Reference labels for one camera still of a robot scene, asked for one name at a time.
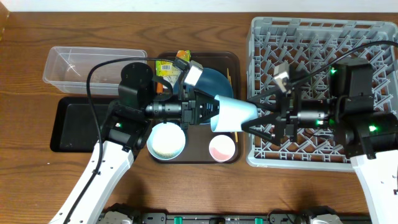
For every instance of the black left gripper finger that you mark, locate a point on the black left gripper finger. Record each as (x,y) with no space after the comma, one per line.
(205,100)
(204,115)

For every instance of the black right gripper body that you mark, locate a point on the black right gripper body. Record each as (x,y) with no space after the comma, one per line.
(290,114)

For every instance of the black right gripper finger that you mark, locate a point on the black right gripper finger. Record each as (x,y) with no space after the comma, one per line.
(259,100)
(254,127)

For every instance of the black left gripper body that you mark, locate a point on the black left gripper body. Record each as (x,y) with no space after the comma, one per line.
(186,108)

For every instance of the dark blue plate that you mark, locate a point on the dark blue plate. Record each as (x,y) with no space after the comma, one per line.
(211,82)

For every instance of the light blue cup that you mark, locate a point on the light blue cup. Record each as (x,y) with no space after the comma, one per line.
(232,114)

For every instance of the pink cup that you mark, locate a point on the pink cup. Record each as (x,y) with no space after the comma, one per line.
(221,148)

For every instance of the light blue bowl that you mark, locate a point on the light blue bowl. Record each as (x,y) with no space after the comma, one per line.
(166,141)

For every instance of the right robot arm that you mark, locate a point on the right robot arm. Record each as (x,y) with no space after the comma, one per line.
(368,137)

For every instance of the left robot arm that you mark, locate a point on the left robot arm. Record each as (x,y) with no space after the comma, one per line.
(125,131)

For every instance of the grey plastic dishwasher rack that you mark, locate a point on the grey plastic dishwasher rack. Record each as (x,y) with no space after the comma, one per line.
(309,44)

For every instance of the orange carrot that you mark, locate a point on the orange carrot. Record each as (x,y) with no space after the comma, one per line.
(159,88)

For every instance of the wooden chopstick right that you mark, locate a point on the wooden chopstick right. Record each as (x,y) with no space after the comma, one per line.
(235,137)

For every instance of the brown serving tray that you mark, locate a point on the brown serving tray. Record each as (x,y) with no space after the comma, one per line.
(196,150)

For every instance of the yellow green snack wrapper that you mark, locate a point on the yellow green snack wrapper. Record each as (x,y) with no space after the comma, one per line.
(167,71)

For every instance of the black tray bin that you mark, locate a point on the black tray bin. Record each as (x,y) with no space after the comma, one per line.
(74,126)

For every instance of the clear plastic bin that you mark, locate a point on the clear plastic bin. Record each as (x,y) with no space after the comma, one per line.
(67,68)

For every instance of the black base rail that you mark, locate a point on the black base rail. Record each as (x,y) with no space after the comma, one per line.
(121,213)

